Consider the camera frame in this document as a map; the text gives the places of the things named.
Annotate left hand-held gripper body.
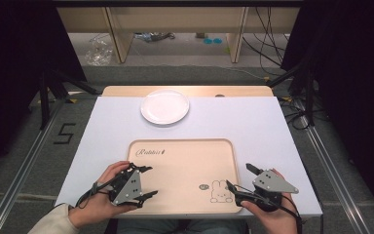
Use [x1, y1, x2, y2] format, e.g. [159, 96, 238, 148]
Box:
[108, 162, 144, 209]

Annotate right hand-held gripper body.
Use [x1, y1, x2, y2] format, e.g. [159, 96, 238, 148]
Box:
[234, 168, 300, 214]

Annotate person's left hand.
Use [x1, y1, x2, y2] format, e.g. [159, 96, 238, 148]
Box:
[67, 160, 138, 229]

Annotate person's right hand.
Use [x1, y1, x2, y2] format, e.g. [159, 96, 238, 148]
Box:
[240, 193, 299, 234]

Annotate wooden tray with rabbit print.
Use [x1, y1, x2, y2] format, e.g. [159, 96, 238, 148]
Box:
[125, 138, 243, 215]

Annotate white round plate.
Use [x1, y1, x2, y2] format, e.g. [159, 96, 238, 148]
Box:
[139, 89, 191, 126]

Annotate black metal stand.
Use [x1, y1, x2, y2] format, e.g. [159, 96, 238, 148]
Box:
[38, 69, 100, 131]
[266, 61, 318, 128]

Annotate clear plastic bag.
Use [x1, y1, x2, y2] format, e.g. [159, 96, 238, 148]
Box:
[84, 33, 115, 66]

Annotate black curtain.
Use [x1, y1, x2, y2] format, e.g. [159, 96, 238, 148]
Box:
[280, 0, 374, 225]
[0, 0, 87, 183]

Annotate grey bundle under desk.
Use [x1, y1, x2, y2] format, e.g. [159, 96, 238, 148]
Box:
[134, 31, 176, 43]

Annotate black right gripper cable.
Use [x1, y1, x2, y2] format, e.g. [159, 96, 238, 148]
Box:
[232, 183, 304, 234]

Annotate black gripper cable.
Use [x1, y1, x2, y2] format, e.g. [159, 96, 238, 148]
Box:
[232, 183, 304, 234]
[75, 179, 118, 210]

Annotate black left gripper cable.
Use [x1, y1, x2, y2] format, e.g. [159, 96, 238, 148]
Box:
[75, 179, 118, 210]

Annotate aluminium floor rail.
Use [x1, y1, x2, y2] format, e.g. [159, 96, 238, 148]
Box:
[0, 97, 66, 234]
[296, 97, 371, 234]

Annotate black floor cables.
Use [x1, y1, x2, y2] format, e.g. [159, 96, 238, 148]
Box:
[279, 97, 325, 131]

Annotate hanging black cables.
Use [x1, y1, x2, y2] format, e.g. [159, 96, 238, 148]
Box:
[242, 6, 290, 67]

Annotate light wooden desk frame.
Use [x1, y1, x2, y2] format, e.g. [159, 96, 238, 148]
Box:
[56, 6, 301, 64]

